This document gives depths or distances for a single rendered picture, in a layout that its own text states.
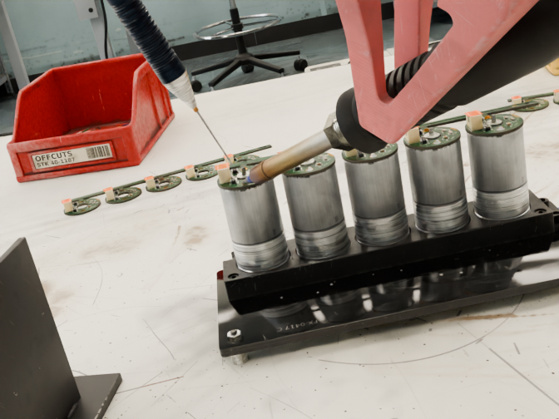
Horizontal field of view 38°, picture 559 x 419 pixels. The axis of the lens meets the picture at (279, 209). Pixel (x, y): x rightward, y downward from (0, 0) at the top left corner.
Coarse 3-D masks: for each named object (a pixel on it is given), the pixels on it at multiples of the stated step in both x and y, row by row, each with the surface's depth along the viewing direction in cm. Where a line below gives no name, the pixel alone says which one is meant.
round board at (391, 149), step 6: (390, 144) 36; (396, 144) 36; (378, 150) 36; (384, 150) 35; (390, 150) 35; (396, 150) 35; (342, 156) 36; (354, 156) 36; (360, 156) 35; (366, 156) 35; (378, 156) 35; (384, 156) 35; (354, 162) 35; (360, 162) 35; (366, 162) 35
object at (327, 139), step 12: (336, 120) 30; (324, 132) 30; (336, 132) 30; (300, 144) 32; (312, 144) 31; (324, 144) 31; (336, 144) 30; (348, 144) 30; (276, 156) 33; (288, 156) 32; (300, 156) 32; (312, 156) 32; (252, 168) 34; (264, 168) 33; (276, 168) 33; (288, 168) 33; (252, 180) 34; (264, 180) 34
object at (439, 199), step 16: (416, 160) 36; (432, 160) 35; (448, 160) 35; (416, 176) 36; (432, 176) 36; (448, 176) 36; (416, 192) 36; (432, 192) 36; (448, 192) 36; (464, 192) 36; (416, 208) 37; (432, 208) 36; (448, 208) 36; (464, 208) 37; (416, 224) 38; (432, 224) 37; (448, 224) 36; (464, 224) 37
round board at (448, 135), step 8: (440, 128) 37; (448, 128) 37; (440, 136) 36; (448, 136) 36; (456, 136) 35; (408, 144) 36; (416, 144) 36; (424, 144) 35; (432, 144) 35; (440, 144) 35; (448, 144) 35
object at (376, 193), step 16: (384, 160) 35; (352, 176) 36; (368, 176) 35; (384, 176) 35; (400, 176) 36; (352, 192) 36; (368, 192) 36; (384, 192) 36; (400, 192) 36; (352, 208) 37; (368, 208) 36; (384, 208) 36; (400, 208) 36; (368, 224) 36; (384, 224) 36; (400, 224) 36; (368, 240) 37; (384, 240) 36; (400, 240) 37
